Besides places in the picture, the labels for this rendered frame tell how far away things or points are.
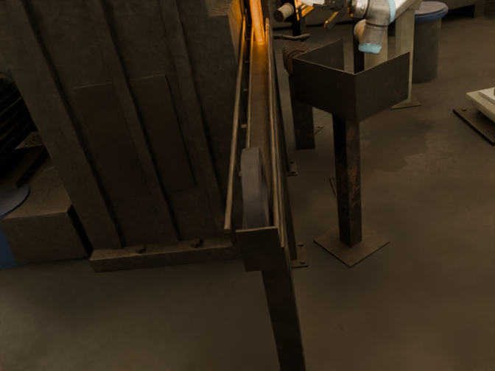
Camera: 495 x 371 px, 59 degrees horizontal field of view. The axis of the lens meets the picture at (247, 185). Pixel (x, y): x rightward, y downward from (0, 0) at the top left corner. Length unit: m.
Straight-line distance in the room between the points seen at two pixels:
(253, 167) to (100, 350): 0.99
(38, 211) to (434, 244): 1.50
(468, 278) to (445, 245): 0.16
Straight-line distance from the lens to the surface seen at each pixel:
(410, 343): 1.42
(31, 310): 1.87
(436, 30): 2.97
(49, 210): 1.88
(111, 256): 1.80
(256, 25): 1.73
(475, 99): 2.51
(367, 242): 1.69
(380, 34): 1.97
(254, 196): 0.75
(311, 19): 4.54
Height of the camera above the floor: 1.13
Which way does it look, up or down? 33 degrees down
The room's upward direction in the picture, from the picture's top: 11 degrees counter-clockwise
